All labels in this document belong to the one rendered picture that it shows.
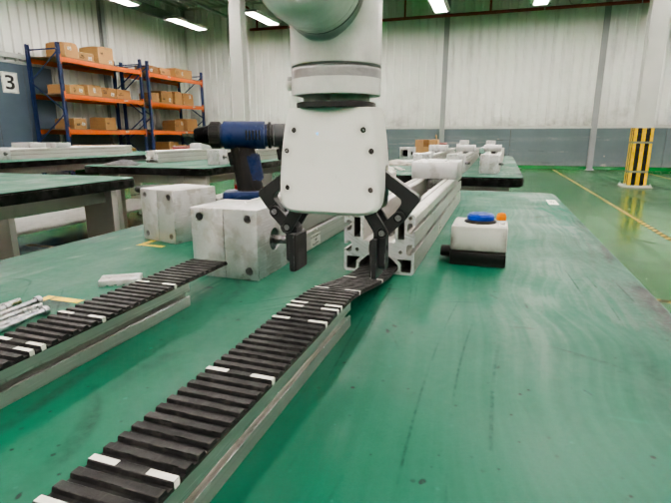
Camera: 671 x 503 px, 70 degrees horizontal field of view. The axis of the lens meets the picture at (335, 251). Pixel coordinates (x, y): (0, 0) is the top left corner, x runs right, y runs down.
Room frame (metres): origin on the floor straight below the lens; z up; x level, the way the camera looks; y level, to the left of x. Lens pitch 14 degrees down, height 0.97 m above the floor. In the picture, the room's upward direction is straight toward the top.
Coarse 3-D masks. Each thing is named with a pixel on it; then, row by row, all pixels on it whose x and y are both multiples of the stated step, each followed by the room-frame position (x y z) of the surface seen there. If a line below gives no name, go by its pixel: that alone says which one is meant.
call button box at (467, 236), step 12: (456, 228) 0.70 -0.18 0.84; (468, 228) 0.70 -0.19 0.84; (480, 228) 0.69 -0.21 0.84; (492, 228) 0.69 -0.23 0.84; (504, 228) 0.68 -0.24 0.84; (456, 240) 0.70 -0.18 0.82; (468, 240) 0.69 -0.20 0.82; (480, 240) 0.69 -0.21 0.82; (492, 240) 0.68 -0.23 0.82; (504, 240) 0.68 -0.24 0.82; (444, 252) 0.74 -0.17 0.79; (456, 252) 0.70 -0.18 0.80; (468, 252) 0.69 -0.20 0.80; (480, 252) 0.69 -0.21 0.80; (492, 252) 0.69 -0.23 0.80; (504, 252) 0.68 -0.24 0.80; (468, 264) 0.69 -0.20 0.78; (480, 264) 0.69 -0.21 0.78; (492, 264) 0.68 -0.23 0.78; (504, 264) 0.68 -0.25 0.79
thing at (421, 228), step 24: (432, 192) 0.91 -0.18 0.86; (456, 192) 1.27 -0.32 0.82; (360, 216) 0.66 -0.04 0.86; (408, 216) 0.64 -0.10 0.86; (432, 216) 0.81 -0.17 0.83; (360, 240) 0.66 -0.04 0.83; (408, 240) 0.64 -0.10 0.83; (432, 240) 0.83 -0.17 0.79; (360, 264) 0.67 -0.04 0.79; (408, 264) 0.68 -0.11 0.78
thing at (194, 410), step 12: (180, 396) 0.26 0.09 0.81; (156, 408) 0.25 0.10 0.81; (168, 408) 0.25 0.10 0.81; (180, 408) 0.25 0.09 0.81; (192, 408) 0.26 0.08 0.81; (204, 408) 0.25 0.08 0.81; (216, 408) 0.25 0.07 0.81; (228, 408) 0.25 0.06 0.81; (240, 408) 0.25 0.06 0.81; (204, 420) 0.24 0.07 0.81; (216, 420) 0.24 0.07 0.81; (228, 420) 0.24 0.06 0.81
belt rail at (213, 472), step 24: (336, 336) 0.42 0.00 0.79; (312, 360) 0.36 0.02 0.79; (288, 384) 0.32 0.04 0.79; (264, 408) 0.28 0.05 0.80; (240, 432) 0.25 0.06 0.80; (264, 432) 0.28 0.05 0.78; (216, 456) 0.22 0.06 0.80; (240, 456) 0.25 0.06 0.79; (192, 480) 0.20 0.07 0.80; (216, 480) 0.22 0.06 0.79
